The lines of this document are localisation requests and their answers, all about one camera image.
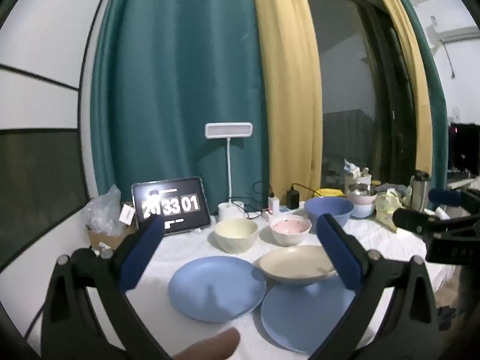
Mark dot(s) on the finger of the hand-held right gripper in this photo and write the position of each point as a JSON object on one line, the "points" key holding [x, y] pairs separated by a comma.
{"points": [[444, 196], [412, 219]]}

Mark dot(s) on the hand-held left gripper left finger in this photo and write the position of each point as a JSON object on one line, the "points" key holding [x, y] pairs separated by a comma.
{"points": [[140, 255]]}

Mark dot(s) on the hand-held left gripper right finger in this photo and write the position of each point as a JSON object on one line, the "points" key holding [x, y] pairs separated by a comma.
{"points": [[337, 251]]}

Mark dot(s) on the cream plate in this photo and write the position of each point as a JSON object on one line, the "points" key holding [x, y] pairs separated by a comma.
{"points": [[292, 264]]}

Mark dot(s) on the blue plate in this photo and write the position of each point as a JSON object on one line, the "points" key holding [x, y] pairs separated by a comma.
{"points": [[300, 315], [213, 288]]}

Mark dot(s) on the cream bowl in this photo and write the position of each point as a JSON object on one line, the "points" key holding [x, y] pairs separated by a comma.
{"points": [[236, 240]]}

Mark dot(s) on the person's left hand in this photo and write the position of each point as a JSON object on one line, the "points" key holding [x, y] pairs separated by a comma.
{"points": [[210, 345]]}

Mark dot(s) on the steel thermos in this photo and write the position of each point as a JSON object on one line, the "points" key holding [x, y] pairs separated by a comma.
{"points": [[419, 191]]}

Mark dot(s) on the yellow tissue pack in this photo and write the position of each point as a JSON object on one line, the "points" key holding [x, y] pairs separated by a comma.
{"points": [[388, 210]]}

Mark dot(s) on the small white box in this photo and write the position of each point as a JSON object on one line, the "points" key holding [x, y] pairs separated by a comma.
{"points": [[127, 214]]}

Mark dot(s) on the large blue bowl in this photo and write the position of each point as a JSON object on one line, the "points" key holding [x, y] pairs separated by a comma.
{"points": [[330, 208]]}

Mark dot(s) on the pale blue bowl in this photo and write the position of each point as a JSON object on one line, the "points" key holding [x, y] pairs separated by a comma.
{"points": [[362, 210]]}

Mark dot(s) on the white bowl with pink inside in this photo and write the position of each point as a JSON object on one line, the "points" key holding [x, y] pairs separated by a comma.
{"points": [[290, 227]]}

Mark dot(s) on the tablet with clock display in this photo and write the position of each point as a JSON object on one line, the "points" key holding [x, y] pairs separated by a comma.
{"points": [[168, 210]]}

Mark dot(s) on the dark monitor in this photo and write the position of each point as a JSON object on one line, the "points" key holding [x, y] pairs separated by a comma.
{"points": [[465, 146]]}

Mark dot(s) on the clear plastic bag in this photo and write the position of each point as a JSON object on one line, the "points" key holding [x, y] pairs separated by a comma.
{"points": [[103, 210]]}

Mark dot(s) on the white power strip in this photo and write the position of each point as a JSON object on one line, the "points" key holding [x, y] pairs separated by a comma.
{"points": [[282, 210]]}

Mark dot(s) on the black charger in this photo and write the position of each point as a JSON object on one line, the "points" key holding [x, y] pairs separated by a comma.
{"points": [[292, 198]]}

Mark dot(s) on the white container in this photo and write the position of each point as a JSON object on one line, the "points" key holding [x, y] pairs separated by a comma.
{"points": [[358, 176]]}

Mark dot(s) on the white charger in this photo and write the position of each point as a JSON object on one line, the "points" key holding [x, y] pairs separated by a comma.
{"points": [[273, 204]]}

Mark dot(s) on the teal curtain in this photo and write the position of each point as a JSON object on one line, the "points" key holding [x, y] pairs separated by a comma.
{"points": [[435, 93], [168, 82]]}

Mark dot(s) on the yellow curtain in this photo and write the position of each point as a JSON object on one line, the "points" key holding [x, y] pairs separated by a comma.
{"points": [[416, 82], [292, 120]]}

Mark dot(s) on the glass sliding door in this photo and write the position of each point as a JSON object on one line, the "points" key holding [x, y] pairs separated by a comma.
{"points": [[348, 82]]}

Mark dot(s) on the white desk lamp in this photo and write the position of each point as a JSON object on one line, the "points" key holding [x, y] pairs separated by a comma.
{"points": [[228, 130]]}

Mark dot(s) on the white air conditioner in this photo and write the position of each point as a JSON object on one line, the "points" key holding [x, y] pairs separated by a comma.
{"points": [[455, 35]]}

